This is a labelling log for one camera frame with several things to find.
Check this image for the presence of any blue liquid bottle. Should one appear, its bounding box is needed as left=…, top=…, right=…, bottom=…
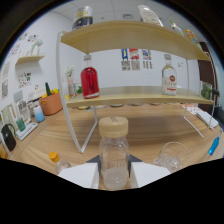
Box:
left=208, top=135, right=221, bottom=156

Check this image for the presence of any large white milk bottle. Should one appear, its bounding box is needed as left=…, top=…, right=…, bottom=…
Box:
left=137, top=4, right=164, bottom=28

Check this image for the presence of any green cup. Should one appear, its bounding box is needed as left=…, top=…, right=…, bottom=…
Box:
left=15, top=117, right=27, bottom=132

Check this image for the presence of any clear glass with ice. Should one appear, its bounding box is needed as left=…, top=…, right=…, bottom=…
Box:
left=153, top=141, right=189, bottom=173

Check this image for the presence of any white tray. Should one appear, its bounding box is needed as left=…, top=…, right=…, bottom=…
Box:
left=15, top=122, right=39, bottom=141

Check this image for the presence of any pale blue white humidifier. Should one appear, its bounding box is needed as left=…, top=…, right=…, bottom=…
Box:
left=32, top=105, right=46, bottom=123

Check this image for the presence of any orange storage basket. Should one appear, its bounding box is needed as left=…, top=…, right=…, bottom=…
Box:
left=38, top=89, right=64, bottom=116

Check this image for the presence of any black kettle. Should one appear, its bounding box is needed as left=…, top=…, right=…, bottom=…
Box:
left=0, top=123, right=18, bottom=153

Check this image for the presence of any white vase with flowers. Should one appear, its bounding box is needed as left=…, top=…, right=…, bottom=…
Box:
left=65, top=65, right=77, bottom=98

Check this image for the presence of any red liquid glass bottle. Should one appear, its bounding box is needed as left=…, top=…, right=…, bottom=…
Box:
left=80, top=54, right=100, bottom=100

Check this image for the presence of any clear bottle red label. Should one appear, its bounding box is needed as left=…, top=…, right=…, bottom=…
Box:
left=161, top=53, right=178, bottom=97

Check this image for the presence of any brown door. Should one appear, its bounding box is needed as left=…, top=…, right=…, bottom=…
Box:
left=198, top=41, right=219, bottom=114

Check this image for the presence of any white figurine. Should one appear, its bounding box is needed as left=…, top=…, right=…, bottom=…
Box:
left=29, top=39, right=44, bottom=57

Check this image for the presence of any two-tier wooden shelf rack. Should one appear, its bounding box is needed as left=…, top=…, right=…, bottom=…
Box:
left=55, top=19, right=218, bottom=154

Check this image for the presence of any yellow red snack bag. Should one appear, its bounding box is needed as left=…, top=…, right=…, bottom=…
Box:
left=184, top=28, right=203, bottom=49

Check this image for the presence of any clear bottle green cap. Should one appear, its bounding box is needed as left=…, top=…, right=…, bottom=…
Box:
left=168, top=19, right=185, bottom=37

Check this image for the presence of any black yellow pouch bag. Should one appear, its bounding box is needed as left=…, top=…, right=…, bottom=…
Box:
left=71, top=5, right=94, bottom=31

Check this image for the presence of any wall photo collage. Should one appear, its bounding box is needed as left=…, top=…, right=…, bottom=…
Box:
left=17, top=71, right=33, bottom=89

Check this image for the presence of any multicoloured wall poster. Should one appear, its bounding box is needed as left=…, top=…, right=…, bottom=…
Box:
left=142, top=49, right=154, bottom=70

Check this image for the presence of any red topped wall poster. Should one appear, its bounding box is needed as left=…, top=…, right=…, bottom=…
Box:
left=128, top=48, right=141, bottom=71

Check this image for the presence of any blue topped wall poster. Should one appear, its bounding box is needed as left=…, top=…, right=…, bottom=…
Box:
left=120, top=48, right=132, bottom=72

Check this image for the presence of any wooden wall shelf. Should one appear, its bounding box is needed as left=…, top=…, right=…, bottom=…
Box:
left=15, top=54, right=46, bottom=66

